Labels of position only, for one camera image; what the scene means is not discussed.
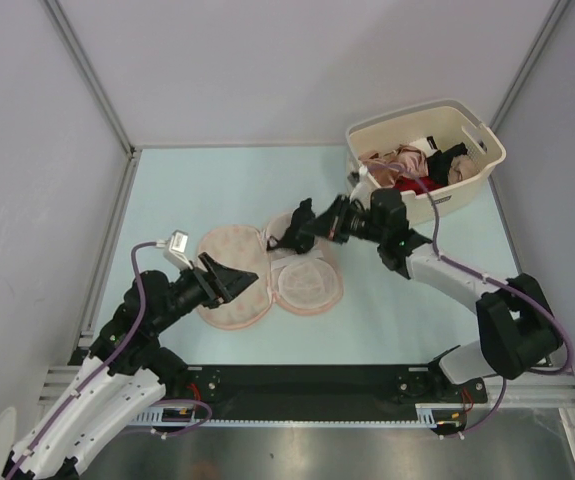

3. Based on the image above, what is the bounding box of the beige garment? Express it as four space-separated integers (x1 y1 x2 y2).
448 155 479 185

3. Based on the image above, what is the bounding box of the pink floral mesh laundry bag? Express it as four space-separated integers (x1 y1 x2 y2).
198 213 344 330

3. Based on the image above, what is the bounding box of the black lace bra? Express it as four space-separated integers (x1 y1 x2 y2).
265 197 336 261

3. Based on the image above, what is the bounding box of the red garment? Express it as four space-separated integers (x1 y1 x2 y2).
394 176 444 195

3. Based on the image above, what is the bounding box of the pink satin garment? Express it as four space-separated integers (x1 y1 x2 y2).
359 145 429 187

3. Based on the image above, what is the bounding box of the black garment in basket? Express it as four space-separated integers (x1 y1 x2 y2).
421 142 468 189

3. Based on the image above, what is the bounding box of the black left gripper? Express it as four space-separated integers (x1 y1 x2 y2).
152 251 258 333

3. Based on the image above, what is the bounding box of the white slotted cable duct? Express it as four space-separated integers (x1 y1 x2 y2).
129 405 465 430

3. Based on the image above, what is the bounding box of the cream plastic laundry basket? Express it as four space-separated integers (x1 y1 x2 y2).
345 99 506 215

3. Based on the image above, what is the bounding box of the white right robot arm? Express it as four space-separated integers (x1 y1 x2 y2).
286 189 568 401

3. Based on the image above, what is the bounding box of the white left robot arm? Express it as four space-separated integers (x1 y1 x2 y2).
2 253 258 479

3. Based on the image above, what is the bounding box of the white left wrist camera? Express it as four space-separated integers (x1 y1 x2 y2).
156 230 193 271

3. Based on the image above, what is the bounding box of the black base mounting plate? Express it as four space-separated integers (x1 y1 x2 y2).
185 365 488 422

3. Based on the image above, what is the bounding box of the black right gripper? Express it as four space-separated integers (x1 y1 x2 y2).
299 194 386 245

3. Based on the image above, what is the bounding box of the aluminium frame rail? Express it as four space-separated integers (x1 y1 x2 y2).
38 366 575 408

